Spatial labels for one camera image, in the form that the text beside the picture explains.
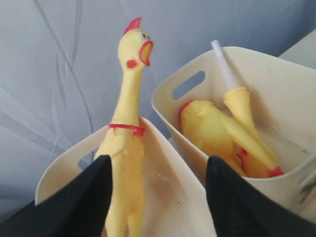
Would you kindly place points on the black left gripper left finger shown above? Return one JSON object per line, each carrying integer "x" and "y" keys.
{"x": 77, "y": 210}

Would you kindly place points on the headless yellow rubber chicken body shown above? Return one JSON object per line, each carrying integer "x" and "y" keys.
{"x": 201, "y": 123}

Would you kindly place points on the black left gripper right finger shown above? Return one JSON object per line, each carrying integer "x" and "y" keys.
{"x": 240, "y": 210}

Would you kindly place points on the cream bin marked circle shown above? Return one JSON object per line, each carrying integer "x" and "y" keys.
{"x": 176, "y": 204}

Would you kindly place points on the white backdrop curtain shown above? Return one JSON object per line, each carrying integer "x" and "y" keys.
{"x": 60, "y": 76}

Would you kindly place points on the yellow rubber chicken front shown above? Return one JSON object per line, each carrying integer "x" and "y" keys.
{"x": 123, "y": 140}

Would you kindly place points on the cream bin marked cross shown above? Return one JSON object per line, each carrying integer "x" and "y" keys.
{"x": 283, "y": 104}

